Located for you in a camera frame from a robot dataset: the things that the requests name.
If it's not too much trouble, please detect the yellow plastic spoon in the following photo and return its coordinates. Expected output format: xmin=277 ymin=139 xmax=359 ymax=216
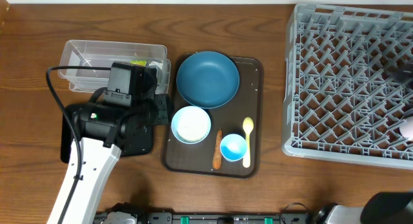
xmin=243 ymin=117 xmax=254 ymax=168

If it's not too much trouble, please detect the grey dishwasher rack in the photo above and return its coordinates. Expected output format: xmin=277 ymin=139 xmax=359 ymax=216
xmin=281 ymin=4 xmax=412 ymax=170

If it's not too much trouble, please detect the dark blue plate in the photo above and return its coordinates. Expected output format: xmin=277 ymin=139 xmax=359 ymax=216
xmin=176 ymin=51 xmax=240 ymax=109

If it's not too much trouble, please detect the crumpled white napkin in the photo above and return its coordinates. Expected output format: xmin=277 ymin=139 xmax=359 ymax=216
xmin=149 ymin=61 xmax=164 ymax=87

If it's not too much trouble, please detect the pink plastic cup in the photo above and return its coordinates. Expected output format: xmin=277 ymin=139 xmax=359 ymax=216
xmin=399 ymin=116 xmax=413 ymax=141

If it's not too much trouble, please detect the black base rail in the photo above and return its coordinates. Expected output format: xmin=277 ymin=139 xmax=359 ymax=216
xmin=92 ymin=212 xmax=311 ymax=224

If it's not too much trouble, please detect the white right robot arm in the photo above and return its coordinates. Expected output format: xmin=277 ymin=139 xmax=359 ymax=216
xmin=310 ymin=192 xmax=412 ymax=224

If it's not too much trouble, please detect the light blue cup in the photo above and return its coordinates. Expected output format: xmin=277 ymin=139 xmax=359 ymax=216
xmin=220 ymin=134 xmax=247 ymax=162

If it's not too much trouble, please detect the orange carrot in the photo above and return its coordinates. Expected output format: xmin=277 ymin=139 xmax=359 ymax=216
xmin=212 ymin=128 xmax=223 ymax=170

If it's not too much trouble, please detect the pandan cake wrapper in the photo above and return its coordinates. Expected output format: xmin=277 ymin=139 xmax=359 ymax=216
xmin=130 ymin=60 xmax=147 ymax=66

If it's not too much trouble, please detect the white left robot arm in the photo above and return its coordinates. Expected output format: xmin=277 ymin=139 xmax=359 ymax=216
xmin=46 ymin=61 xmax=172 ymax=223

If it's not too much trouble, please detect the light blue rice bowl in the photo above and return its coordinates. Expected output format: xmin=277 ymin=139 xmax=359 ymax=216
xmin=171 ymin=106 xmax=212 ymax=145

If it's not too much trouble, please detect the clear plastic bin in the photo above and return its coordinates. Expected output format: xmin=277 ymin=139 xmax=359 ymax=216
xmin=58 ymin=40 xmax=171 ymax=94

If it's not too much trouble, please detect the brown serving tray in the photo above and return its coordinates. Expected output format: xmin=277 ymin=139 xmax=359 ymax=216
xmin=161 ymin=56 xmax=265 ymax=179

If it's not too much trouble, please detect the black tray bin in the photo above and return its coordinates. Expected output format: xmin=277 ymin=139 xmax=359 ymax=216
xmin=61 ymin=99 xmax=159 ymax=163

